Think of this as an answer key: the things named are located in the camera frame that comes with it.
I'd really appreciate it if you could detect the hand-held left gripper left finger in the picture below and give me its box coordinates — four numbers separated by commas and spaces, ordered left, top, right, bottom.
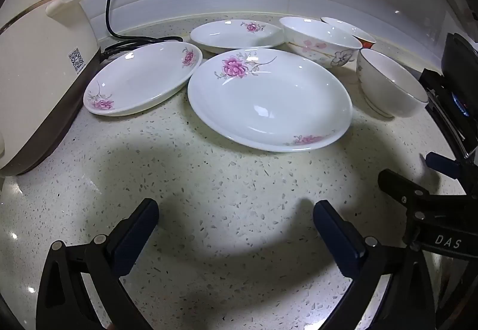
36, 198, 160, 330

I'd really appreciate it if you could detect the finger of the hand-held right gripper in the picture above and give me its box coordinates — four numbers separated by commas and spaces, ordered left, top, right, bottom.
426, 151, 478, 185
378, 169, 449, 215

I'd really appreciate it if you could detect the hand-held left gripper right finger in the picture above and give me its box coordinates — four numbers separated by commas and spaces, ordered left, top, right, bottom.
313, 199, 436, 330

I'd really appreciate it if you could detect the large white floral plate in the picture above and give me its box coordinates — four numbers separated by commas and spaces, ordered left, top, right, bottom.
187, 48, 353, 152

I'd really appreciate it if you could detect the red and white bowl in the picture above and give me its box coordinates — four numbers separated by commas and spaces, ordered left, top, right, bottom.
320, 16, 376, 50

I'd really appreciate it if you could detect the white bowl with grey flower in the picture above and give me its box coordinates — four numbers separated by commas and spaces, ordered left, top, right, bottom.
279, 16, 362, 71

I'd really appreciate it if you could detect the black gas stove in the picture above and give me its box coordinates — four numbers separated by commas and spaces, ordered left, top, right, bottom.
417, 31, 478, 166

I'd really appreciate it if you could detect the cream rice cooker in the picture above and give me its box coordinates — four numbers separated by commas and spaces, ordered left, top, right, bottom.
0, 0, 101, 177

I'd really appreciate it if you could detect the black power cable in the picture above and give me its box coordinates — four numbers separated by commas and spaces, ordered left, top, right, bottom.
102, 0, 184, 62

